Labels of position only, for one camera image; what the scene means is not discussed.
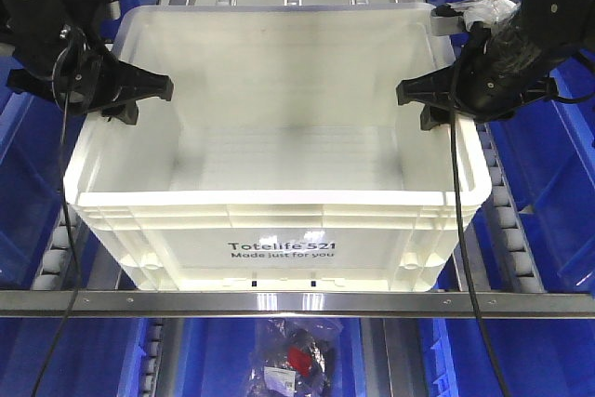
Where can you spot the blue bin lower left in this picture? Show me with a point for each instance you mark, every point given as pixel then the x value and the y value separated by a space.
pixel 94 357

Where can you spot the blue bin lower right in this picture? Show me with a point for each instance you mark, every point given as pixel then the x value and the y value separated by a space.
pixel 537 357

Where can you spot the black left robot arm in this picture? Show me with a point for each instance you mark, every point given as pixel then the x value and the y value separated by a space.
pixel 87 15

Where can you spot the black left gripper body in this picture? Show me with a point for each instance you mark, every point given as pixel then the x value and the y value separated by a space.
pixel 59 67

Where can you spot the blue bin shelf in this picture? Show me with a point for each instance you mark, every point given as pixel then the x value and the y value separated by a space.
pixel 30 177
pixel 547 150

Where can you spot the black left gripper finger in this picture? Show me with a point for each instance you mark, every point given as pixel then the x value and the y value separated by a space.
pixel 127 112
pixel 134 83

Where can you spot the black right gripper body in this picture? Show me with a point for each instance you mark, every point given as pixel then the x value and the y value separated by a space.
pixel 499 74

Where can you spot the blue bin left shelf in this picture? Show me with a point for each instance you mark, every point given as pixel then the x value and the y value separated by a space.
pixel 30 177

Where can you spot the bag of small parts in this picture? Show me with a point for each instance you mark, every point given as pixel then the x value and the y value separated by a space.
pixel 294 357

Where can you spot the metal shelf front rail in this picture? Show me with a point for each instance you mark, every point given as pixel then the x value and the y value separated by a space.
pixel 112 303

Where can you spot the blue bin right shelf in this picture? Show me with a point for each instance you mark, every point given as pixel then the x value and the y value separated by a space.
pixel 547 150

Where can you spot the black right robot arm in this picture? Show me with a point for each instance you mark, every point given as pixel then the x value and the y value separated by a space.
pixel 563 27

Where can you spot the white plastic Totelife tote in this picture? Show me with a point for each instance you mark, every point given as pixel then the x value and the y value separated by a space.
pixel 283 160

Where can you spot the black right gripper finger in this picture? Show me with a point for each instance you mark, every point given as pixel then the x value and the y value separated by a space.
pixel 432 117
pixel 436 89

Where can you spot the blue bin lower middle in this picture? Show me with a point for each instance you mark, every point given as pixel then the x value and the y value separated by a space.
pixel 215 358

